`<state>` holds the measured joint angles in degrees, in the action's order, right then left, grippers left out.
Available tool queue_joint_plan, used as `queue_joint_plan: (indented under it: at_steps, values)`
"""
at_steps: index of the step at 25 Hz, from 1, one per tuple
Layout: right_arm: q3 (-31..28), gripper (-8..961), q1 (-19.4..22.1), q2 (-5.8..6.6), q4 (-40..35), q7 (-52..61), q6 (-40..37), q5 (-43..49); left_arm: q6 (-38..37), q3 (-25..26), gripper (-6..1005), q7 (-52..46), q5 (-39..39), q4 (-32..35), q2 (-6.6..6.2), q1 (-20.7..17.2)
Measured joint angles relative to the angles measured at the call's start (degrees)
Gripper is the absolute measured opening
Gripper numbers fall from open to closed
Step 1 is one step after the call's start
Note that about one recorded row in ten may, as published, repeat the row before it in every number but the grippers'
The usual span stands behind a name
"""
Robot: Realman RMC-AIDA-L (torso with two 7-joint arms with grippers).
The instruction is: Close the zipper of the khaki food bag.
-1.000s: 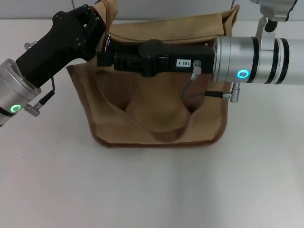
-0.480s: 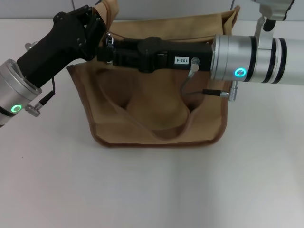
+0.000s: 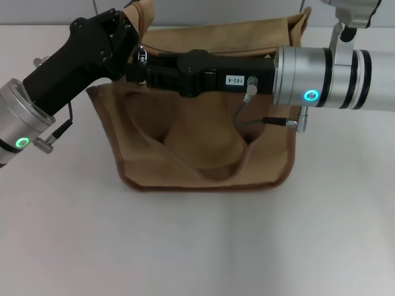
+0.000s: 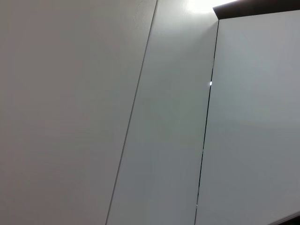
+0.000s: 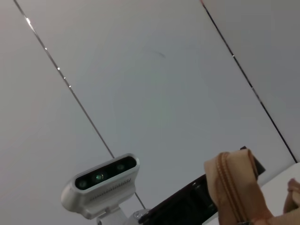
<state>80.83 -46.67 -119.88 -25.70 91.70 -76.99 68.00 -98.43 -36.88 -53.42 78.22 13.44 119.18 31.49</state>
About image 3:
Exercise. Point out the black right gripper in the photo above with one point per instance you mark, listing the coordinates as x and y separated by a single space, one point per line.
216 74

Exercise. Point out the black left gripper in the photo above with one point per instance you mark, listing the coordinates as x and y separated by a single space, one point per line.
74 64

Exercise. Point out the silver metal zipper pull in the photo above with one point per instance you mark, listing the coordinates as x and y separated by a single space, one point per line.
142 55

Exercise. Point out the khaki canvas food bag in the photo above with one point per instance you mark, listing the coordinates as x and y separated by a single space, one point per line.
200 148

